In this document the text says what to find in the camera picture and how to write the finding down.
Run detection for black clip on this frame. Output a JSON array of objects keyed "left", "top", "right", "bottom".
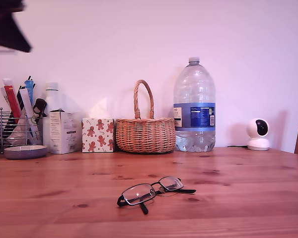
[{"left": 33, "top": 98, "right": 48, "bottom": 124}]

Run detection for black thin-framed glasses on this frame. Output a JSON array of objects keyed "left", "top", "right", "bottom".
[{"left": 116, "top": 176, "right": 197, "bottom": 216}]

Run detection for red and white tube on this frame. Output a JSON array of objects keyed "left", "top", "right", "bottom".
[{"left": 0, "top": 78, "right": 22, "bottom": 119}]

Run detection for wicker basket with handle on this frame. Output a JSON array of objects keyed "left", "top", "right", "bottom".
[{"left": 115, "top": 79, "right": 177, "bottom": 154}]

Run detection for white bottle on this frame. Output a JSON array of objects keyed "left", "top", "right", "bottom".
[{"left": 42, "top": 82, "right": 67, "bottom": 152}]

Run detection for gingerbread print box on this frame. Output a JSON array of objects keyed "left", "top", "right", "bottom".
[{"left": 81, "top": 118, "right": 115, "bottom": 153}]

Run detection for small white round camera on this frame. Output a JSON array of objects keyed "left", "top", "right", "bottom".
[{"left": 246, "top": 118, "right": 271, "bottom": 151}]

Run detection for grey round dish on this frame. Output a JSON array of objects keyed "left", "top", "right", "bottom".
[{"left": 3, "top": 145, "right": 49, "bottom": 160}]

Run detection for large clear water bottle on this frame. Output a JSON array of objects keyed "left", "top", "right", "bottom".
[{"left": 173, "top": 57, "right": 217, "bottom": 153}]

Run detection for metal wire rack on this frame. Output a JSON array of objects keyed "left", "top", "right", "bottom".
[{"left": 0, "top": 107, "right": 44, "bottom": 149}]

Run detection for white printed carton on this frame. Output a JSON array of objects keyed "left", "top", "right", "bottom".
[{"left": 49, "top": 110, "right": 83, "bottom": 155}]

